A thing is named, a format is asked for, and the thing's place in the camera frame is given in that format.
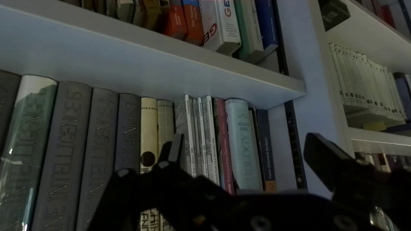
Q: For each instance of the grey neighbouring bookshelf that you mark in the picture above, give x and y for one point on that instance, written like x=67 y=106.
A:
x=383 y=159

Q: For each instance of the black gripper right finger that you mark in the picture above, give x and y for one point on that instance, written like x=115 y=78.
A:
x=358 y=184

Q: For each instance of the white volume row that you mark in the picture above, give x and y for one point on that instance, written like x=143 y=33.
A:
x=368 y=89

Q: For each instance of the cream machine intelligence book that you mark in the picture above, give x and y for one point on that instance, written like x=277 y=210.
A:
x=166 y=127
x=149 y=133

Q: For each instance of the thin white journal booklets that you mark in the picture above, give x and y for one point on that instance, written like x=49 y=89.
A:
x=196 y=120

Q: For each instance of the grey machine intelligence volume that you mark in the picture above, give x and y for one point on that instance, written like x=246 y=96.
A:
x=128 y=143
x=98 y=164
x=57 y=201

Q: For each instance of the light blue tall book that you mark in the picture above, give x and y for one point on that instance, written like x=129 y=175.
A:
x=245 y=156

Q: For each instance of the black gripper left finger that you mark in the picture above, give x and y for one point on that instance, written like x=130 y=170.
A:
x=171 y=151

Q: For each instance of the grey metal bookshelf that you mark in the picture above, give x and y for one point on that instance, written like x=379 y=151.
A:
x=66 y=42

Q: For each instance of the maroon Horizonte German book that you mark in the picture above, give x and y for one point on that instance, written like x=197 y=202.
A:
x=224 y=146

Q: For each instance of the colourful book row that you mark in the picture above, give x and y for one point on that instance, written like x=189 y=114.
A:
x=241 y=28

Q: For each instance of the black lying book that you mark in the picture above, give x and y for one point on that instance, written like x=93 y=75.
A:
x=333 y=12

